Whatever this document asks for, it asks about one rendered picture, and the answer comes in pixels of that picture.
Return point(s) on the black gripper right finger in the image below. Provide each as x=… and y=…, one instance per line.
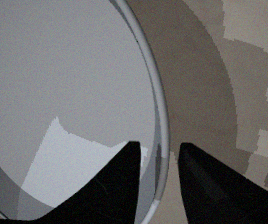
x=213, y=193

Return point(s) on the grey plate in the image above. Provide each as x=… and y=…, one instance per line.
x=77, y=83

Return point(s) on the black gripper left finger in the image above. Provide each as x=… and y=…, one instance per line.
x=110, y=197

